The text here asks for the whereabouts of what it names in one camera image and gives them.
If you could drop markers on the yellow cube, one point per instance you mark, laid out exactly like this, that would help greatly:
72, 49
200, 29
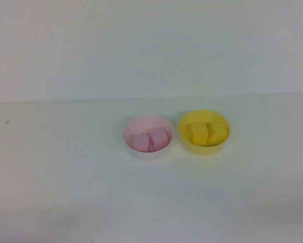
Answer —
199, 135
218, 134

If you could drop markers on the yellow plastic bowl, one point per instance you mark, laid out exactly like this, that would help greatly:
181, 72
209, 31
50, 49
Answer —
204, 150

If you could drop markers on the pink plastic bowl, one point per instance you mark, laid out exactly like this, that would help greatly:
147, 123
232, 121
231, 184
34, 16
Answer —
151, 155

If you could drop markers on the pink cube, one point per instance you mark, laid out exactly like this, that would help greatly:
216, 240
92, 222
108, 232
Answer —
141, 143
158, 138

